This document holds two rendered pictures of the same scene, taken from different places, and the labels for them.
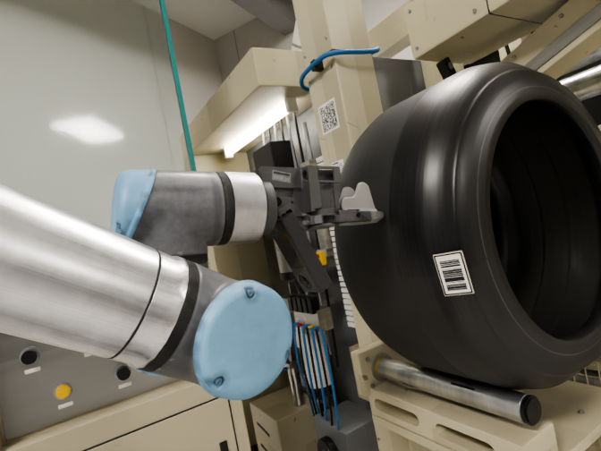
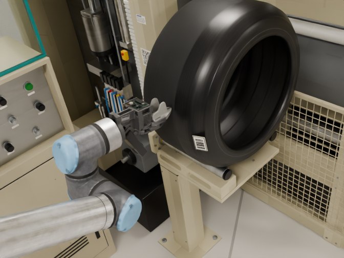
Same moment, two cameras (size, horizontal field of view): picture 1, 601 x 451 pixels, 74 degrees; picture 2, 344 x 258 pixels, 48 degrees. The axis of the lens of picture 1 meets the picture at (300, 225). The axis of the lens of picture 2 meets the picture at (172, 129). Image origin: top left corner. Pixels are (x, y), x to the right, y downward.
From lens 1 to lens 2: 0.77 m
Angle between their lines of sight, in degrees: 39
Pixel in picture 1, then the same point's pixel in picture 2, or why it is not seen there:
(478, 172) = (217, 100)
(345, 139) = (147, 6)
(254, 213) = (116, 145)
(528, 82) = (254, 34)
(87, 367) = not seen: outside the picture
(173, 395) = (41, 153)
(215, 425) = not seen: hidden behind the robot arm
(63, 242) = (86, 219)
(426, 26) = not seen: outside the picture
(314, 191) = (141, 122)
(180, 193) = (88, 151)
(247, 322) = (130, 213)
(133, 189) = (72, 157)
